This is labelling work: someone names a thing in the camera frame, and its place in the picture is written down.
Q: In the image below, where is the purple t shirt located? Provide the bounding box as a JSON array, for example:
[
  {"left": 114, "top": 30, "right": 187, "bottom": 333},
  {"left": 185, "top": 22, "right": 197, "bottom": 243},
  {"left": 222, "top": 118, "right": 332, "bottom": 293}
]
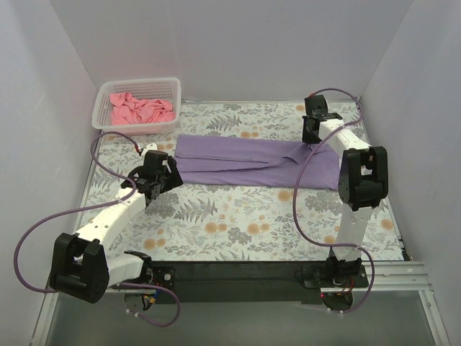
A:
[{"left": 174, "top": 135, "right": 339, "bottom": 190}]

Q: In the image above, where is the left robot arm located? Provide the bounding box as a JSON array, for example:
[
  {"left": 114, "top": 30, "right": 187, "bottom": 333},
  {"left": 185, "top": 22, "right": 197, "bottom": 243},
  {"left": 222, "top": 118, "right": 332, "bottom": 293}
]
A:
[{"left": 49, "top": 150, "right": 183, "bottom": 303}]

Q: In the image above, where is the pink t shirt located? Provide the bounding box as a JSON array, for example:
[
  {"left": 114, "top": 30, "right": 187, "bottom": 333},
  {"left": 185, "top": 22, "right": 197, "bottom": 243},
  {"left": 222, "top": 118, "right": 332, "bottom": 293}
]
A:
[{"left": 109, "top": 92, "right": 176, "bottom": 125}]

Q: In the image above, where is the floral table mat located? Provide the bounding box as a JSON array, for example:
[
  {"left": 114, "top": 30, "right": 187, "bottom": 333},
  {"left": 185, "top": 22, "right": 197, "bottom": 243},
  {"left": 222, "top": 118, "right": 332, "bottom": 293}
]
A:
[{"left": 70, "top": 102, "right": 404, "bottom": 262}]

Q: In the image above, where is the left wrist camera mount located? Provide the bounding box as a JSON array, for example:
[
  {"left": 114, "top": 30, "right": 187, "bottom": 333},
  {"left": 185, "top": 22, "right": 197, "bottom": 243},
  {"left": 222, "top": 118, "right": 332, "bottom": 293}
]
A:
[{"left": 139, "top": 143, "right": 158, "bottom": 156}]

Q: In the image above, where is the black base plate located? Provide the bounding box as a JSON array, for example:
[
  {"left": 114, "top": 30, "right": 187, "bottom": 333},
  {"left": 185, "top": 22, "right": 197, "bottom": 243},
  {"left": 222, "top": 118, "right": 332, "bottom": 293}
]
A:
[{"left": 111, "top": 261, "right": 368, "bottom": 306}]

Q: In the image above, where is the white plastic basket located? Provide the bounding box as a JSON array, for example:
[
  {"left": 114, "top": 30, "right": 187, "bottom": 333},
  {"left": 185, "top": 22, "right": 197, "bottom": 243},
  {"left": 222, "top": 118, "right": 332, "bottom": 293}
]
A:
[{"left": 91, "top": 77, "right": 182, "bottom": 136}]

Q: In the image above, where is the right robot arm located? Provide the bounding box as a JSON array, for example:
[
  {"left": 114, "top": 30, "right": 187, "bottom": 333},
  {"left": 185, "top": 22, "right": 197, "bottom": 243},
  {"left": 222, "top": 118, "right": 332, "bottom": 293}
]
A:
[{"left": 303, "top": 94, "right": 388, "bottom": 287}]

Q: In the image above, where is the aluminium rail frame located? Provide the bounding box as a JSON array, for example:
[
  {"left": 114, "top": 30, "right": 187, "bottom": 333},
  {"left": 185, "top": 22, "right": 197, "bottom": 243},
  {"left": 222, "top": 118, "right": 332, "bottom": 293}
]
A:
[{"left": 45, "top": 262, "right": 433, "bottom": 295}]

